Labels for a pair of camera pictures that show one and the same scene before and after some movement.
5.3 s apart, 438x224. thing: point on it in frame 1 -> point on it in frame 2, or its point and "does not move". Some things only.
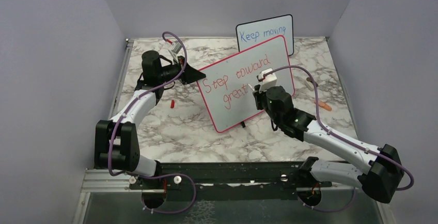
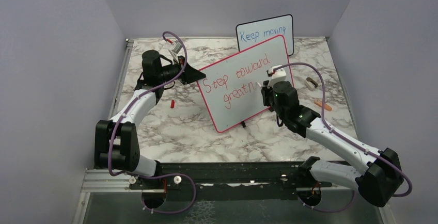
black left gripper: (190, 75) does not move
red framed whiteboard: (224, 89) does not move
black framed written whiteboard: (252, 33) does not move
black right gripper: (259, 95) -> (266, 91)
